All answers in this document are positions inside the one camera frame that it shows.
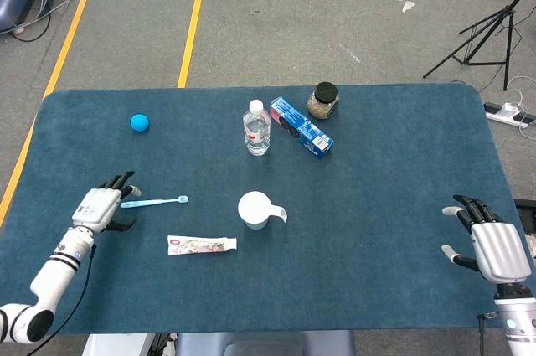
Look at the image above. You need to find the blue cookie box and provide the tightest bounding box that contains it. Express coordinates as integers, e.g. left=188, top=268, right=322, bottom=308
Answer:
left=269, top=95, right=335, bottom=161

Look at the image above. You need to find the glass jar black lid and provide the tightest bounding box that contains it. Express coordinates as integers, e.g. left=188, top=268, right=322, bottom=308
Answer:
left=307, top=81, right=341, bottom=121

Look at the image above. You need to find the blue carpet table cover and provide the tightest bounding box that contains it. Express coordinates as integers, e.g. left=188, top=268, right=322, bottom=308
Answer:
left=0, top=82, right=531, bottom=336

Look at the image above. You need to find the black tripod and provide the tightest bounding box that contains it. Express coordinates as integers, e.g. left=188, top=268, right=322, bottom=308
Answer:
left=422, top=0, right=536, bottom=92

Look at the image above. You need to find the clear plastic water bottle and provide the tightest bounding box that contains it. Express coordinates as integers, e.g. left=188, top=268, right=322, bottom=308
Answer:
left=242, top=99, right=272, bottom=157

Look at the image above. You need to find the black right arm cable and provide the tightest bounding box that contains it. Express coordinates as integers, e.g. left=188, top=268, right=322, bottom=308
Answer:
left=477, top=312, right=499, bottom=356

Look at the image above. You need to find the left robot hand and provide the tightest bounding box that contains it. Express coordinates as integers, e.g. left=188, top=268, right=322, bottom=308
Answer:
left=70, top=170, right=142, bottom=235

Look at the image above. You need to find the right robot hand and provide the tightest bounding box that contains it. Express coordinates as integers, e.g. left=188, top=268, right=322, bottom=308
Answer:
left=441, top=194, right=532, bottom=286

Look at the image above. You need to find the floral toothpaste tube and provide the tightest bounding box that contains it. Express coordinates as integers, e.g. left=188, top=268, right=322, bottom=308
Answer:
left=167, top=235, right=238, bottom=257

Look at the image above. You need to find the short yellow floor tape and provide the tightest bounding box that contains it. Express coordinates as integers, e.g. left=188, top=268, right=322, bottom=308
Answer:
left=177, top=0, right=204, bottom=89

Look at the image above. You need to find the white cup with handle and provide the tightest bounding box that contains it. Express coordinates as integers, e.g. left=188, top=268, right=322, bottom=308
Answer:
left=237, top=190, right=288, bottom=230

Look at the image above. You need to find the long yellow floor tape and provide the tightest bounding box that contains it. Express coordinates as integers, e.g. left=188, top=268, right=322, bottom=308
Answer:
left=0, top=0, right=96, bottom=230

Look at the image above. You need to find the light blue toothbrush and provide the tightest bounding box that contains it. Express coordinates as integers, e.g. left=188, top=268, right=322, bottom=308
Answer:
left=120, top=195, right=189, bottom=209

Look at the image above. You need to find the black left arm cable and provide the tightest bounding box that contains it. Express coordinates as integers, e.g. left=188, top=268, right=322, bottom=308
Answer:
left=49, top=242, right=98, bottom=336

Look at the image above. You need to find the black equipment piece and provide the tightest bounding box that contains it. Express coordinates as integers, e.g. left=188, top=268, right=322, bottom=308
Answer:
left=513, top=198, right=536, bottom=227

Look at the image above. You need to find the white power strip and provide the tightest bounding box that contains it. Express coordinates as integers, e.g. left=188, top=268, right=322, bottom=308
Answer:
left=484, top=101, right=536, bottom=129

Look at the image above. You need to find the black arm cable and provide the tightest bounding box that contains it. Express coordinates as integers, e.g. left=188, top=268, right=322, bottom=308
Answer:
left=477, top=312, right=499, bottom=356
left=49, top=242, right=98, bottom=336

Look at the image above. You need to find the blue ball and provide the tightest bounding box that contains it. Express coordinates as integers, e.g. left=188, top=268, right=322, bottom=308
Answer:
left=130, top=113, right=150, bottom=134

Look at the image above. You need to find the robot torso base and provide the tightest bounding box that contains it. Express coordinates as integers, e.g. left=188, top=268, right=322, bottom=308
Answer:
left=81, top=330, right=357, bottom=356

